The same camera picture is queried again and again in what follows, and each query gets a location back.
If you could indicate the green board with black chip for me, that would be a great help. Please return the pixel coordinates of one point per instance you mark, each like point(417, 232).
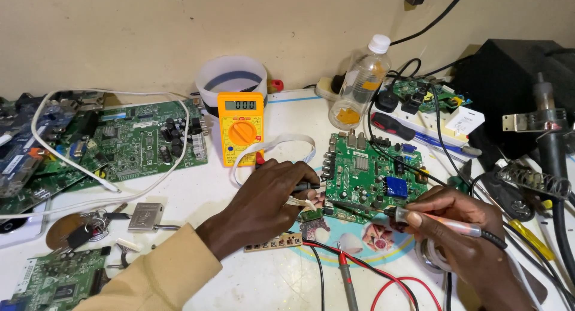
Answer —
point(54, 279)

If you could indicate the green power supply board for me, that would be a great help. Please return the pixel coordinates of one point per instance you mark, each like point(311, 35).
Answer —
point(411, 90)

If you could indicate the person's right hand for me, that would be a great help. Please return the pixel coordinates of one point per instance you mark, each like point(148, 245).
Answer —
point(467, 239)

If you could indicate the clear plastic bottle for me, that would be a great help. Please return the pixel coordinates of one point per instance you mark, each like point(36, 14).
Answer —
point(361, 84)

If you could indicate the black speaker box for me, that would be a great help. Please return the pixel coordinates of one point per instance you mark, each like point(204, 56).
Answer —
point(503, 82)

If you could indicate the white power strip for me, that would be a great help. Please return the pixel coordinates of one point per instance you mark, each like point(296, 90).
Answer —
point(431, 126)

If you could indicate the blue circuit board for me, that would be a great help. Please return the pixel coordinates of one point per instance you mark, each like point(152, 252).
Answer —
point(27, 140)

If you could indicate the brown button strip board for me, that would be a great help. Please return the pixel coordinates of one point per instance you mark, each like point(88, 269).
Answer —
point(272, 244)

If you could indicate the black hot air wand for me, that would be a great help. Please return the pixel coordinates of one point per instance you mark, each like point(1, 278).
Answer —
point(550, 144)

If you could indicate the black mains plug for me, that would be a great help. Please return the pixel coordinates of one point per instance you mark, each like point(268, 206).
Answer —
point(387, 103)

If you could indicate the white flat device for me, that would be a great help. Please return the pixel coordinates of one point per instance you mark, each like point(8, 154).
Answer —
point(22, 232)

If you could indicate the small red cap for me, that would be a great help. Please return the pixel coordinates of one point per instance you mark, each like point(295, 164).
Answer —
point(276, 86)

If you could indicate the white plastic tub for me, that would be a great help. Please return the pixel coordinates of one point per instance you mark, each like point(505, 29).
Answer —
point(231, 73)

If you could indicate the red and black screwdriver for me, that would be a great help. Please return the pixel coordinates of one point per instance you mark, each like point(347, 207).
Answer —
point(393, 126)

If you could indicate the silver padlock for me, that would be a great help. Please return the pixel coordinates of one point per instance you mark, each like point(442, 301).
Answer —
point(144, 216)

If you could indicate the bunch of keys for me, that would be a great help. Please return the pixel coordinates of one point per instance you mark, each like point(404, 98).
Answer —
point(83, 230)

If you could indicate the person's left hand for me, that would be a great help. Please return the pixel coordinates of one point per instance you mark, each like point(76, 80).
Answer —
point(256, 203)

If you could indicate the large green circuit board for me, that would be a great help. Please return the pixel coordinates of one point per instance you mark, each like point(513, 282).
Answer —
point(139, 142)

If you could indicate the white labelled adapter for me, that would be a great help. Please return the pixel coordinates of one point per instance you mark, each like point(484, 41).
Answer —
point(465, 121)

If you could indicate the small green board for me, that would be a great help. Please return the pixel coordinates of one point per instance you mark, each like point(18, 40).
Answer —
point(311, 215)

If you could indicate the spring soldering iron stand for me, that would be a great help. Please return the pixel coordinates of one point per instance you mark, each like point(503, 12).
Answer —
point(534, 180)

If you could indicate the red multimeter probe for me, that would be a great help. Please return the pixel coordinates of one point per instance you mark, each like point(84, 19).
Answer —
point(347, 275)

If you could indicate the yellow digital multimeter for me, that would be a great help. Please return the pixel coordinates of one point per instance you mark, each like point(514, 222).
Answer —
point(240, 129)

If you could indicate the green board with blue module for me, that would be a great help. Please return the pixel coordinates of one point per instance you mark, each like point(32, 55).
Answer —
point(366, 176)

